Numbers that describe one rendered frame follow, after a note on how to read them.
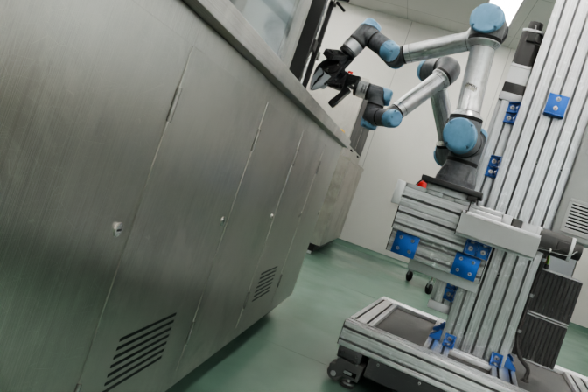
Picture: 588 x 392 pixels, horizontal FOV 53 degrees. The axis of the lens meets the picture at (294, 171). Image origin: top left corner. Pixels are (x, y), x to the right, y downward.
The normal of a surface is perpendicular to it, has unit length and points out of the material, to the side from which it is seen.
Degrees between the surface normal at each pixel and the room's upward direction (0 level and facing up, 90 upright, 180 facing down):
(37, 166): 90
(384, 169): 90
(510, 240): 90
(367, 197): 90
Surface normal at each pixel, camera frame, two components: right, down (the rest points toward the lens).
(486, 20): -0.39, -0.27
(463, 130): -0.46, -0.01
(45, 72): 0.93, 0.32
